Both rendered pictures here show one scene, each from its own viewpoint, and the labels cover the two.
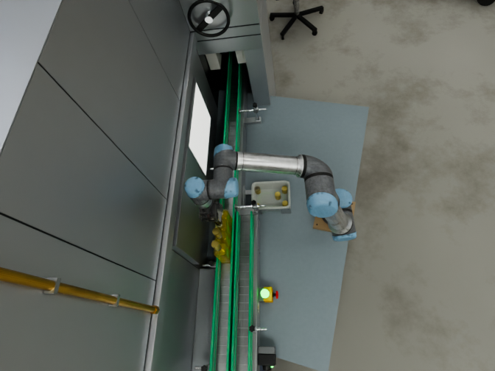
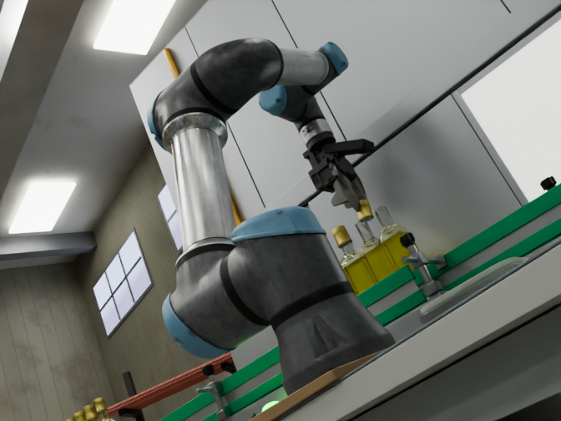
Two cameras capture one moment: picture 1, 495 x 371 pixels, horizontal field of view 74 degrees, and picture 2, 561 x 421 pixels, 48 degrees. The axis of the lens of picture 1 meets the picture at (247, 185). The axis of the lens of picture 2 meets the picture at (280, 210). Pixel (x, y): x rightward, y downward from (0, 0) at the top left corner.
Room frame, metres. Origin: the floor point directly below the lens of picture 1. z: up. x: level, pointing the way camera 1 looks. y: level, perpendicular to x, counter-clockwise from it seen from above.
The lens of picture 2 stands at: (0.77, -1.21, 0.66)
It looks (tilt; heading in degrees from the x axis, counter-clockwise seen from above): 23 degrees up; 103
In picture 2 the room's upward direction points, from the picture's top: 24 degrees counter-clockwise
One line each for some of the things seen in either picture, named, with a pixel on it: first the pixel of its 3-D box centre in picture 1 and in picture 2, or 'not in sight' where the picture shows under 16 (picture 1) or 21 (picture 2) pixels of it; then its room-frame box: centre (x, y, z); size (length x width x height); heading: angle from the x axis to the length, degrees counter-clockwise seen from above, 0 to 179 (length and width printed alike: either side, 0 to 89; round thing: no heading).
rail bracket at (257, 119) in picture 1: (253, 115); not in sight; (1.31, -0.18, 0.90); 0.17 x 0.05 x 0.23; 72
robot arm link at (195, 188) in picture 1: (197, 191); (304, 110); (0.61, 0.18, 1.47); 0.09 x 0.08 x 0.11; 74
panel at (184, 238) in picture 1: (194, 168); (482, 158); (0.91, 0.23, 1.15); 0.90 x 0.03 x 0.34; 162
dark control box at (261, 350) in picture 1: (267, 355); not in sight; (0.00, 0.18, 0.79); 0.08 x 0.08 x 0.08; 72
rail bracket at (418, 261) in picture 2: (250, 207); (425, 264); (0.70, 0.02, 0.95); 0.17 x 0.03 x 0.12; 72
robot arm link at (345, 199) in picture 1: (339, 202); (285, 261); (0.56, -0.42, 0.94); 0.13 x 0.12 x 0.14; 164
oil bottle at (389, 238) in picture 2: (225, 220); (411, 269); (0.66, 0.17, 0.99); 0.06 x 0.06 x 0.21; 71
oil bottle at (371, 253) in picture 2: (224, 230); (390, 281); (0.60, 0.19, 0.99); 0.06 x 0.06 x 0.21; 73
